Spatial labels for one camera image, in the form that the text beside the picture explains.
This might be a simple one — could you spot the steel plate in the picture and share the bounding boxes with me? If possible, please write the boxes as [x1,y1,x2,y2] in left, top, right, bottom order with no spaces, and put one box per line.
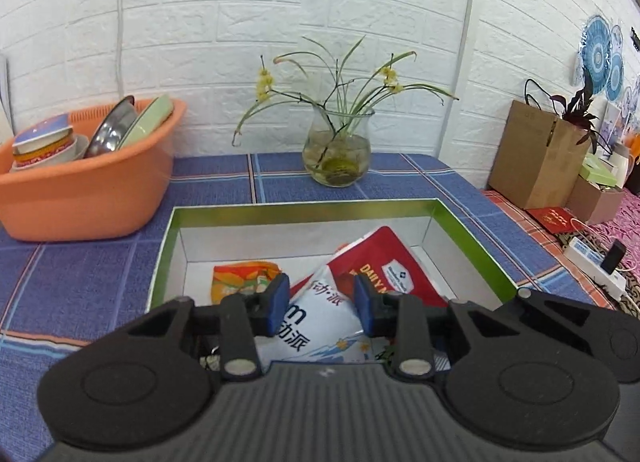
[84,95,138,159]

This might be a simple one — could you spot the blue paper fan decoration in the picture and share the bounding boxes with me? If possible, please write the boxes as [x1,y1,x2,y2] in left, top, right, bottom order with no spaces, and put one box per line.
[572,14,625,102]

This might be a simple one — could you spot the light green flat box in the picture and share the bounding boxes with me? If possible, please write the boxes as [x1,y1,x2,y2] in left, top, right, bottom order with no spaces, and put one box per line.
[579,153,617,188]

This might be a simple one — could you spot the light green plate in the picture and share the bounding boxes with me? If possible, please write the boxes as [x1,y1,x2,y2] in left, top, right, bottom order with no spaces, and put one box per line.
[118,95,174,150]

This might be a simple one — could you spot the red daily nuts bag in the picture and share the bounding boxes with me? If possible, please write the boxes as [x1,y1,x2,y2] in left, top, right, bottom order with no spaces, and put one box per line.
[329,226,446,307]

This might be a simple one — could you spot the green cardboard box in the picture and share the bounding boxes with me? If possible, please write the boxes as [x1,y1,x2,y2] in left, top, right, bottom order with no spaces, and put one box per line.
[146,199,516,309]

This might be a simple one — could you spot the purple leaf plant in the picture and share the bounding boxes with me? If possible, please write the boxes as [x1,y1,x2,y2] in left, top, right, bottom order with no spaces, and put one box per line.
[523,66,613,153]

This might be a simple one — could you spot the red envelope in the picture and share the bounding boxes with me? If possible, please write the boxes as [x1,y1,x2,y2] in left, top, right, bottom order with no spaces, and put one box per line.
[527,208,584,234]

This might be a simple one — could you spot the glass vase with orchid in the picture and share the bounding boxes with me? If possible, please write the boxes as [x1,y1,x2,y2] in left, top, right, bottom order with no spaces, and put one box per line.
[232,38,457,188]

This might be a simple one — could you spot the white power strip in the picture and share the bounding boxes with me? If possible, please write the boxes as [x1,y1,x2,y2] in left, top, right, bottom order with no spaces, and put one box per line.
[564,237,627,302]

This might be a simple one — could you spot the orange plaid cloth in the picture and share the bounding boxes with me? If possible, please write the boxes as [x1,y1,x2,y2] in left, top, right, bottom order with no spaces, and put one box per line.
[484,190,639,318]

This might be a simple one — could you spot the stacked ceramic bowls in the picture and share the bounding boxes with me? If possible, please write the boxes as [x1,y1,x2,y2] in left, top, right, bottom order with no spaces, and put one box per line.
[11,113,89,172]

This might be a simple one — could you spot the tall brown cardboard box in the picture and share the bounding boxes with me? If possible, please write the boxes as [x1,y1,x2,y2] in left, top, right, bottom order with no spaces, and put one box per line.
[488,100,590,210]

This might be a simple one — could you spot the white blue snack bag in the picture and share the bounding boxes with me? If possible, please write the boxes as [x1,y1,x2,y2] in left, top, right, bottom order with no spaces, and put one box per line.
[256,266,375,370]

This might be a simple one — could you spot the orange yellow snack pack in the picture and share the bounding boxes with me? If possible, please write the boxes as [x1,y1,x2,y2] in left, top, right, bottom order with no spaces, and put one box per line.
[210,260,281,305]

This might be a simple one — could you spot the orange plastic basin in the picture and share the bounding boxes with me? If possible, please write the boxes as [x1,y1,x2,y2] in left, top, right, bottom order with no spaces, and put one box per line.
[1,98,188,242]

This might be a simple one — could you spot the small brown cardboard box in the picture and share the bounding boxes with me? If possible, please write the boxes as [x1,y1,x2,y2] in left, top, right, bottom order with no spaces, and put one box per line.
[566,176,624,225]

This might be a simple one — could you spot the black power adapter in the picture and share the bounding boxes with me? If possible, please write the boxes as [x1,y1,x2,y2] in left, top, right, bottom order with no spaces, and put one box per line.
[600,239,627,274]

